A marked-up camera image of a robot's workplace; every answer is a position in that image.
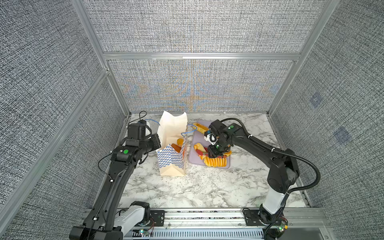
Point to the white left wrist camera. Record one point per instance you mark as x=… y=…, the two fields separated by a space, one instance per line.
x=144 y=129

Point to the blue checkered paper bag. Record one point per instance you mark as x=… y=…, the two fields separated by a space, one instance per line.
x=173 y=132

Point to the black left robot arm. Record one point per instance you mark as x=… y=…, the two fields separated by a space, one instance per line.
x=100 y=222

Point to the aluminium enclosure frame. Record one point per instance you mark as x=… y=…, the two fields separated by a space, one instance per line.
x=72 y=71

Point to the round yellow tart bread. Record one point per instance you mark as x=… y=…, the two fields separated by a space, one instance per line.
x=227 y=154

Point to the pale braided pastry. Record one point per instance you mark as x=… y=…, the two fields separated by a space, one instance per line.
x=201 y=151

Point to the sesame sugar bun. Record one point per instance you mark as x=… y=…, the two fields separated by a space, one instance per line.
x=180 y=142

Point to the ridged spiral bread roll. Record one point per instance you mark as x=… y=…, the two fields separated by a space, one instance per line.
x=215 y=162

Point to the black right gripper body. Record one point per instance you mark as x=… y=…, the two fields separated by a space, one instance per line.
x=217 y=148

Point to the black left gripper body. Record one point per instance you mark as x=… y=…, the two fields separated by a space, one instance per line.
x=152 y=144

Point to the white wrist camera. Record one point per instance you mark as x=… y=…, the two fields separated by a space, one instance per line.
x=210 y=137
x=144 y=129

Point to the yellow glazed danish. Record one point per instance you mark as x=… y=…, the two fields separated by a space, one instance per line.
x=201 y=128

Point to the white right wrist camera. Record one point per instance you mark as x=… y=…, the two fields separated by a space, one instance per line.
x=210 y=137

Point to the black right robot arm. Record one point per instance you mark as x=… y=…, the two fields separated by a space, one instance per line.
x=283 y=169

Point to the lilac plastic tray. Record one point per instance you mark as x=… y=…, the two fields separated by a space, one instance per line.
x=199 y=138

